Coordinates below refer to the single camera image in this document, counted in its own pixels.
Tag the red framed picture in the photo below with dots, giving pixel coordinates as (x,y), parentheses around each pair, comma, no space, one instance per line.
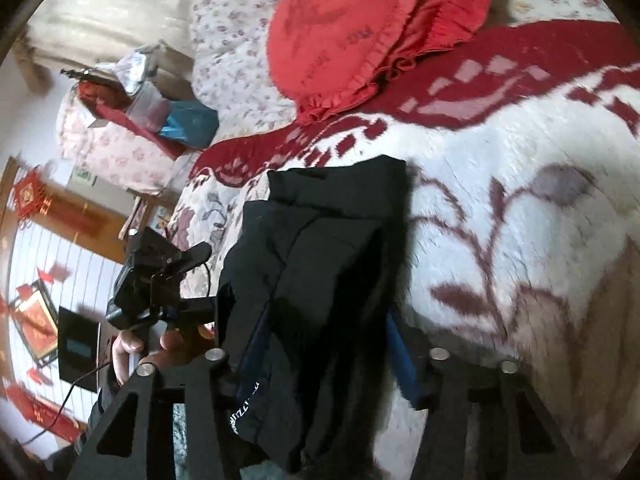
(37,322)

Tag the floral cushion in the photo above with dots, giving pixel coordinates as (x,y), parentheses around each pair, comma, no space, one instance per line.
(115,155)

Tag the beige curtain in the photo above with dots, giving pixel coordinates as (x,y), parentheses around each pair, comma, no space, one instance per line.
(110,15)

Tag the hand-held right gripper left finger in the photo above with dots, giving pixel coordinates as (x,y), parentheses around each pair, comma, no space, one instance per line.
(210,390)

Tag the person's left hand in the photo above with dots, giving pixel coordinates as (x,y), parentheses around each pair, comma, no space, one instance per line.
(127,350)

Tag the red ruffled heart pillow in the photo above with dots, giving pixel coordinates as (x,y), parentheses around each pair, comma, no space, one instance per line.
(350,25)

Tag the red and white plush blanket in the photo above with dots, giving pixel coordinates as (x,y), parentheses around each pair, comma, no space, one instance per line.
(500,185)

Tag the black screen device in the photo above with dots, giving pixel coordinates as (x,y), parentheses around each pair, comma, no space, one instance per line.
(77,340)

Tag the person's left forearm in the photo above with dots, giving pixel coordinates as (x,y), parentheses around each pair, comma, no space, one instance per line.
(92,417)

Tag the silver foil bag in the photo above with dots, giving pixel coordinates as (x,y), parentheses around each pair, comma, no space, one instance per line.
(135,67)

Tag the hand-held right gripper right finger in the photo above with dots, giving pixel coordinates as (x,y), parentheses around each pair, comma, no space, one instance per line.
(402,355)

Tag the blue plastic bag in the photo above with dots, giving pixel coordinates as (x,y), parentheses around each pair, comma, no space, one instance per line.
(192,122)

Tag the red paper wall decoration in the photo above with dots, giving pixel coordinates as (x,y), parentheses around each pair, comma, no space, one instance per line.
(35,407)

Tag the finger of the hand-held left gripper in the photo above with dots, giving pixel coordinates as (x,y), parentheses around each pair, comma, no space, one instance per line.
(197,310)

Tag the black pants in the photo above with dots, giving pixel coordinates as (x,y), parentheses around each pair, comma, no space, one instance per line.
(325,260)

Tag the floral quilted bedspread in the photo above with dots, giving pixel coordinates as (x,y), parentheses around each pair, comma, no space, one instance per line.
(230,35)

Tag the clear plastic bag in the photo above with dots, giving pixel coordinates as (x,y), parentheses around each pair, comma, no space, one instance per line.
(147,107)

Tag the wooden door frame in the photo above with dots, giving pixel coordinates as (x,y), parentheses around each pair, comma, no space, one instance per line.
(75,200)

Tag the red knot wall ornament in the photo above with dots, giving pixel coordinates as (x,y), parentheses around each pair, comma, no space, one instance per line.
(32,197)

